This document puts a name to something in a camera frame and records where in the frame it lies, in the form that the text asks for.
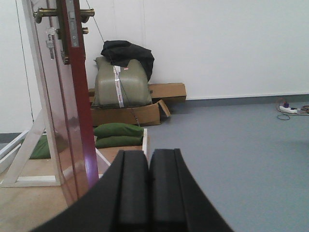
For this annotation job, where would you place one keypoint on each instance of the upper green sandbag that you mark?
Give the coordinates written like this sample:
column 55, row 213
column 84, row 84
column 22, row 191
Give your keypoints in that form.
column 117, row 129

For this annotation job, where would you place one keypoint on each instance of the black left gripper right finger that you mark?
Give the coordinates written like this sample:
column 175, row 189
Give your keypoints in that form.
column 177, row 202

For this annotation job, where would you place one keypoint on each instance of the plywood base platform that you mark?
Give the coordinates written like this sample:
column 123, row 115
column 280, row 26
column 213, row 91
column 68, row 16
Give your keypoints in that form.
column 22, row 209

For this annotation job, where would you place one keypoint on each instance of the brown wooden door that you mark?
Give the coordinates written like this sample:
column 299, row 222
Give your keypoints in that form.
column 68, row 101

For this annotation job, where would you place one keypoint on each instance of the green sandbag behind door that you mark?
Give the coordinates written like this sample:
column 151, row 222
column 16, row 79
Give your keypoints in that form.
column 41, row 150

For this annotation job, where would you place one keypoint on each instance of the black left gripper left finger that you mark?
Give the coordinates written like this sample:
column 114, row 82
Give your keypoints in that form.
column 118, row 202

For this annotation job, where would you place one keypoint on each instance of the olive green sack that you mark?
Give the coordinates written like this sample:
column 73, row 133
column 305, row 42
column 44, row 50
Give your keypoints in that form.
column 120, row 87

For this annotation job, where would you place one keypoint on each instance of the open cardboard box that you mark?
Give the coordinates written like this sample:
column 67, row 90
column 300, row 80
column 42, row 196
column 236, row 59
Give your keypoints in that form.
column 148, row 115

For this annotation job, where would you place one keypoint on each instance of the silver keys in lock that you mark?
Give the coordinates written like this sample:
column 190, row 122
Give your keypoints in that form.
column 50, row 41

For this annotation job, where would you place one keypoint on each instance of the brass door handle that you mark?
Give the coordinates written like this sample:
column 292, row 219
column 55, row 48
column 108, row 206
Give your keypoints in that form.
column 50, row 12

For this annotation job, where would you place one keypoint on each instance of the lower green sandbag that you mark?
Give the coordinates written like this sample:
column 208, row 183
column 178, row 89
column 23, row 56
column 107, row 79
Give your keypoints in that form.
column 116, row 141

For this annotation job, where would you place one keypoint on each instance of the white door frame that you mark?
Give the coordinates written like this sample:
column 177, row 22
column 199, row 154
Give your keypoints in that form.
column 23, row 96

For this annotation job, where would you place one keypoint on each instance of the closed cardboard box behind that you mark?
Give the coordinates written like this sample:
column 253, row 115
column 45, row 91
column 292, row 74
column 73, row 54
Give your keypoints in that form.
column 170, row 91

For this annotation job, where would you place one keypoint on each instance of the black cloth on sack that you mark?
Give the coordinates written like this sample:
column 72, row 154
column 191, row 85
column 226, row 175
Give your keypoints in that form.
column 120, row 53

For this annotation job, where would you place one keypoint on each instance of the white power strip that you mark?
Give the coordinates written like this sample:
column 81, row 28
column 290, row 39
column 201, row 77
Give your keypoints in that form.
column 286, row 109

